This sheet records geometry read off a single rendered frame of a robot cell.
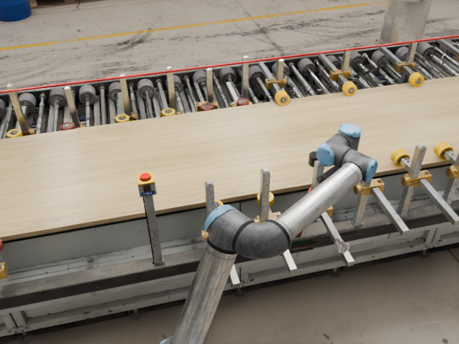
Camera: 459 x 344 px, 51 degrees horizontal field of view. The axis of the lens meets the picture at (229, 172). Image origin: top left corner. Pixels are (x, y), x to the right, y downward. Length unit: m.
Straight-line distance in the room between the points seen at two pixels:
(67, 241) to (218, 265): 1.06
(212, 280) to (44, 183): 1.25
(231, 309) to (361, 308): 0.78
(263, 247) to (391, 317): 1.71
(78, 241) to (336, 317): 1.54
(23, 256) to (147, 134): 0.92
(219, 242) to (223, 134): 1.26
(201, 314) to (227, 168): 1.00
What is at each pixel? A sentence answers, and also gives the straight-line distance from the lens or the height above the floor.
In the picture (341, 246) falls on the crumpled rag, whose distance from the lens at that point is 2.17.
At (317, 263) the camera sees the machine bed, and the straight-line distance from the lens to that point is 3.03.
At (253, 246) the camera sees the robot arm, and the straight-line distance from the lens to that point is 1.49.
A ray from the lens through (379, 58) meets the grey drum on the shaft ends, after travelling 3.86.
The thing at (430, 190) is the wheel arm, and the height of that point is 0.96.
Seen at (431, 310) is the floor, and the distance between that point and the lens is 3.20.
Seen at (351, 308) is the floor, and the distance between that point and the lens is 3.07.
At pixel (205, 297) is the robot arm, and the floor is 1.12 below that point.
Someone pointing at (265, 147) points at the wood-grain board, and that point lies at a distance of 2.63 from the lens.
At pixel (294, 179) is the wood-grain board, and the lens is 2.43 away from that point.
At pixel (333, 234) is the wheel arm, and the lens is 2.23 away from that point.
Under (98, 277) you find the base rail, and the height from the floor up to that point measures 0.70.
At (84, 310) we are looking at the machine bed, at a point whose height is 0.17.
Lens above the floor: 2.46
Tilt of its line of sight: 39 degrees down
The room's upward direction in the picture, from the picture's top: 1 degrees counter-clockwise
